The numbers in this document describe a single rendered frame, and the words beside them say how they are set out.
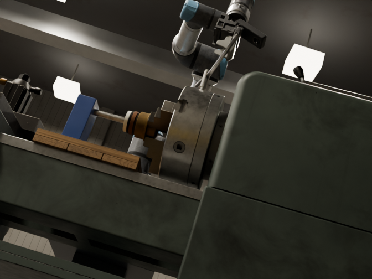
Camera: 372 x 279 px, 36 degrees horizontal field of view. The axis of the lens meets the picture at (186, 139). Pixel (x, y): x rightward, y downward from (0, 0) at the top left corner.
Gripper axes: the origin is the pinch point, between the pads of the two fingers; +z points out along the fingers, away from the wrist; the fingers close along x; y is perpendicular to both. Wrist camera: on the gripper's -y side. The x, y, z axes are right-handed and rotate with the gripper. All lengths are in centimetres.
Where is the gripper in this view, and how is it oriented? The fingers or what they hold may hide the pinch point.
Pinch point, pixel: (230, 57)
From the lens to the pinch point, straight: 173.3
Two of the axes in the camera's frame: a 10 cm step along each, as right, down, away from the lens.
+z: -2.5, 6.9, -6.8
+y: -9.6, -2.7, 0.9
